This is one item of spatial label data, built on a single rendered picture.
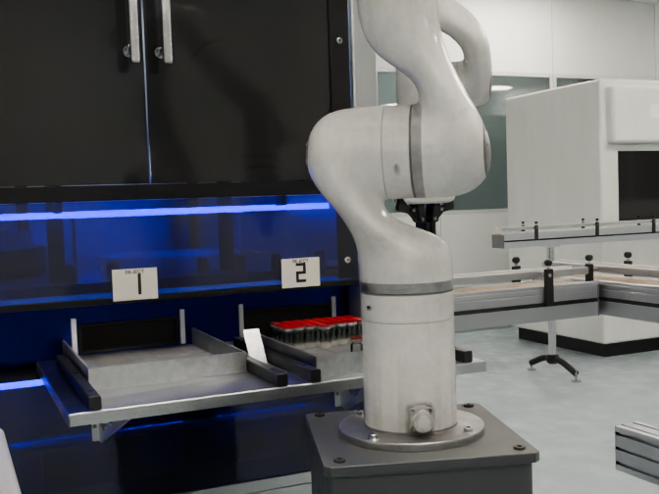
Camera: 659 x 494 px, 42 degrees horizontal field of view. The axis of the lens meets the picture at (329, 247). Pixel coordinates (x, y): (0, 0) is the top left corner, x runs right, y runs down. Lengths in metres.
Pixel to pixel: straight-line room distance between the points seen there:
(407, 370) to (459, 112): 0.32
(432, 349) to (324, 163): 0.27
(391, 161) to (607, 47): 7.52
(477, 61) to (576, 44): 6.92
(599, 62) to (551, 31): 0.60
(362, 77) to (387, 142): 0.80
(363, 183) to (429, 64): 0.16
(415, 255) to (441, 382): 0.16
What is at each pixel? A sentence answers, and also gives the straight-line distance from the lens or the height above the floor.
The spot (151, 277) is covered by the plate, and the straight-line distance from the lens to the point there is 1.67.
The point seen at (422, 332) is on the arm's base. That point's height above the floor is 1.00.
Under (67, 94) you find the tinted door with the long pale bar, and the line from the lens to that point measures 1.67.
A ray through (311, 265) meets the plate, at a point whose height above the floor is 1.03.
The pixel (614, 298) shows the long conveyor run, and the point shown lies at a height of 0.89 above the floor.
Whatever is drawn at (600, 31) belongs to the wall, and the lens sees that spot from 8.50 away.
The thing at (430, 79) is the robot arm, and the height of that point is 1.31.
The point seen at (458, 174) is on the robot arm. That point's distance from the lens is 1.06.
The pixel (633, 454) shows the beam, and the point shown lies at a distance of 2.40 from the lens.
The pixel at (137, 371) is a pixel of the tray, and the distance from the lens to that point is 1.42.
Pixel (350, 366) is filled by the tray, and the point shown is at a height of 0.89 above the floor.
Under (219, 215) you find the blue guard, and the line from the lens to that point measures 1.70.
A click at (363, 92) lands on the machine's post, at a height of 1.39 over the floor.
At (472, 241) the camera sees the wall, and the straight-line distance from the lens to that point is 7.48.
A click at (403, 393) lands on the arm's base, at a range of 1.07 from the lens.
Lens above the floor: 1.16
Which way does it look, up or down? 3 degrees down
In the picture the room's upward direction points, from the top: 2 degrees counter-clockwise
